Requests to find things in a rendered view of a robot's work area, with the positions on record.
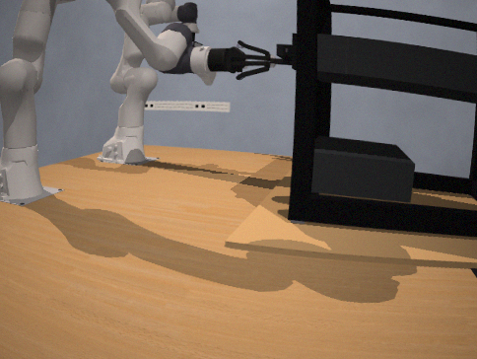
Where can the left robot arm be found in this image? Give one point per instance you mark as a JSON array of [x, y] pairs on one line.
[[138, 82]]

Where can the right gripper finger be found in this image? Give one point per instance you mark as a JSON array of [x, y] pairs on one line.
[[267, 65], [267, 57]]

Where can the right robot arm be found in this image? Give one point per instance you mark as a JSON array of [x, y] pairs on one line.
[[171, 52]]

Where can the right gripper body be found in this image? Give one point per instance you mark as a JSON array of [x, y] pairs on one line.
[[220, 60]]

